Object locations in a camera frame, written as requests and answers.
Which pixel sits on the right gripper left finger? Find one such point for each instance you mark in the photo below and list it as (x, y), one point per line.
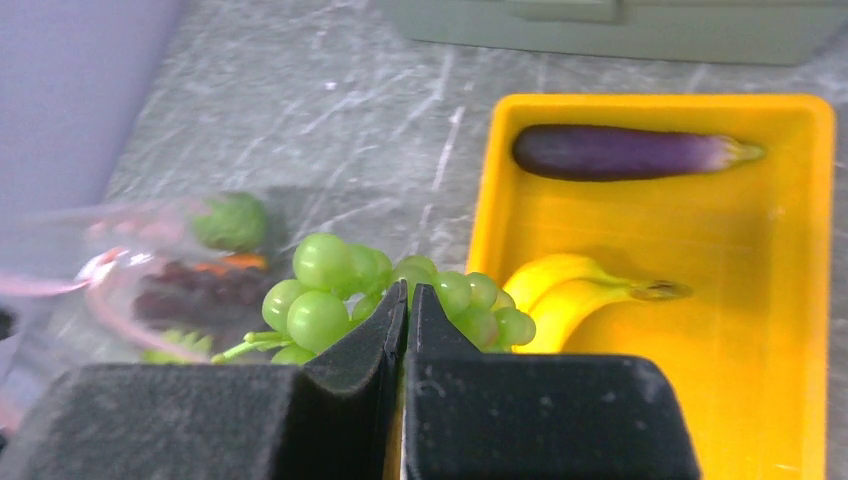
(327, 419)

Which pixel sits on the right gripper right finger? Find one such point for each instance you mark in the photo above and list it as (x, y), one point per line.
(476, 415)

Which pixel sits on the green toy grapes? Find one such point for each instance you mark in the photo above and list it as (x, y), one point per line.
(336, 286)

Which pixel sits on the orange red toy mango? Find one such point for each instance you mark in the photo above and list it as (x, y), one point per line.
(234, 262)

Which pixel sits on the red toy grapes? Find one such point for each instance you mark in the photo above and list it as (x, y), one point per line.
(207, 297)

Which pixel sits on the clear zip top bag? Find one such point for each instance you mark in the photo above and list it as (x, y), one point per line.
(68, 280)

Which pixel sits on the purple toy eggplant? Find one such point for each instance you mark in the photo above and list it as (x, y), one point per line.
(586, 153)

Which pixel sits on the yellow plastic tray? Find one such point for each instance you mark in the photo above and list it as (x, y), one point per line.
(747, 352)

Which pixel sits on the yellow toy bananas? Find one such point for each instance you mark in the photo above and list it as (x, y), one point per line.
(560, 291)

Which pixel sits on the grey plastic storage box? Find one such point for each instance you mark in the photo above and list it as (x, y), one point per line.
(735, 32)

